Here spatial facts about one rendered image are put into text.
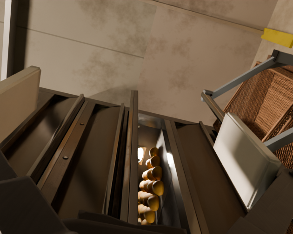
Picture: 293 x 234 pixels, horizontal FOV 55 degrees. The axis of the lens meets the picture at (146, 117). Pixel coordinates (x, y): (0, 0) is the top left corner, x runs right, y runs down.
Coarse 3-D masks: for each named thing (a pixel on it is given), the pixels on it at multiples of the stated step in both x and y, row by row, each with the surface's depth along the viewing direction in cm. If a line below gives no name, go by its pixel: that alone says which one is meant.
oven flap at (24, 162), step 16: (80, 96) 170; (48, 112) 154; (64, 112) 151; (32, 128) 134; (48, 128) 132; (64, 128) 130; (16, 144) 118; (32, 144) 116; (48, 144) 110; (16, 160) 105; (32, 160) 103; (48, 160) 106; (32, 176) 91
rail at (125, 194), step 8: (128, 120) 128; (128, 128) 120; (128, 136) 112; (128, 144) 105; (128, 152) 100; (128, 160) 95; (128, 168) 90; (128, 176) 85; (128, 184) 82; (128, 192) 78; (128, 200) 75; (120, 208) 72; (120, 216) 69
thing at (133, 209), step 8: (136, 96) 164; (136, 104) 150; (136, 112) 139; (136, 120) 129; (136, 128) 120; (136, 136) 112; (136, 144) 106; (136, 152) 100; (136, 160) 95; (136, 168) 90; (136, 176) 86; (136, 184) 82; (136, 192) 78; (136, 200) 75; (128, 208) 72; (136, 208) 72; (128, 216) 69; (136, 216) 69; (136, 224) 67
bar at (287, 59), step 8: (272, 56) 110; (280, 56) 107; (288, 56) 108; (264, 64) 109; (272, 64) 110; (280, 64) 110; (288, 64) 109; (248, 72) 110; (256, 72) 111; (232, 80) 113; (240, 80) 112; (224, 88) 112; (208, 96) 109; (216, 96) 114; (208, 104) 103; (216, 104) 99; (216, 112) 94; (280, 136) 68; (288, 136) 67; (272, 144) 68; (280, 144) 68; (272, 152) 69
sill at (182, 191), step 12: (168, 120) 184; (168, 132) 165; (168, 144) 153; (168, 156) 146; (180, 168) 129; (180, 180) 119; (180, 192) 111; (180, 204) 108; (192, 204) 105; (180, 216) 104; (192, 216) 99; (192, 228) 93
